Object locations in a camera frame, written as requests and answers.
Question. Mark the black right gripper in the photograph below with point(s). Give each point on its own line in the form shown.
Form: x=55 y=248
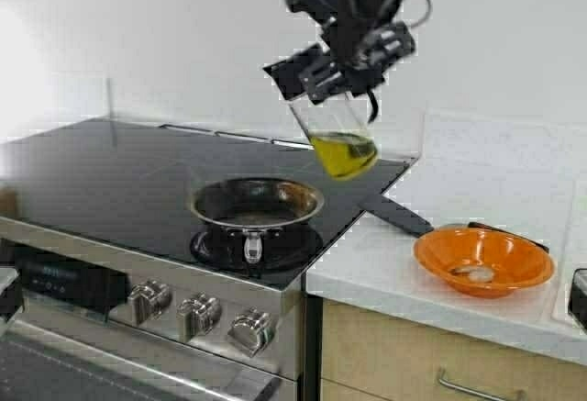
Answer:
x=320 y=74

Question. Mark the stainless steel oven range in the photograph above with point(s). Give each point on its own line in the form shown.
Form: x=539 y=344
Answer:
x=169 y=262

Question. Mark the silver drawer handle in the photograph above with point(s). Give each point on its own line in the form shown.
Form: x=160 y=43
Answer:
x=477 y=391

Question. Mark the raw white shrimp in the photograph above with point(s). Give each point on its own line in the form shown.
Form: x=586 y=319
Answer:
x=474 y=273

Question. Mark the black spatula with red accent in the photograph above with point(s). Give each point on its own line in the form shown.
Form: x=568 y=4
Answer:
x=414 y=225

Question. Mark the black device at right edge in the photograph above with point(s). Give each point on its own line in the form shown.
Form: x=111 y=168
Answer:
x=577 y=298

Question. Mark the silver stove knob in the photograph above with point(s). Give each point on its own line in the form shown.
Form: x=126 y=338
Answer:
x=197 y=315
x=148 y=300
x=251 y=331

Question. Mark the light wood cabinet drawer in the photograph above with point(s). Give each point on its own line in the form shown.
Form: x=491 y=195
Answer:
x=371 y=356

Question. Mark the glass cup of oil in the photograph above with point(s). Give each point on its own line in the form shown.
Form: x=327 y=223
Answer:
x=338 y=135

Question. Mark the black object at left edge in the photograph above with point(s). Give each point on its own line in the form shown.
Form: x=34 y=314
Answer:
x=12 y=301

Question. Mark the orange plastic bowl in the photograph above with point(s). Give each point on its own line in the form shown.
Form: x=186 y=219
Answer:
x=518 y=264

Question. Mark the right silver stove knob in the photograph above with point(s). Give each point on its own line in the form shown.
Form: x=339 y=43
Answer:
x=251 y=331

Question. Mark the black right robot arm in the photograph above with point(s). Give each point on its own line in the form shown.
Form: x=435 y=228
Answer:
x=360 y=41

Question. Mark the left silver stove knob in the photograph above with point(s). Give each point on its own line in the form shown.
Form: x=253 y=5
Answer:
x=148 y=300

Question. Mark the middle silver stove knob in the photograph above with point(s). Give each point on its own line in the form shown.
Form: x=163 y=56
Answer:
x=197 y=315

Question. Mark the dark steel frying pan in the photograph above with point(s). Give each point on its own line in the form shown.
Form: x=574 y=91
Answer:
x=254 y=207

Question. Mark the black oven control display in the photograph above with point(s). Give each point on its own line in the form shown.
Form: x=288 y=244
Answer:
x=75 y=282

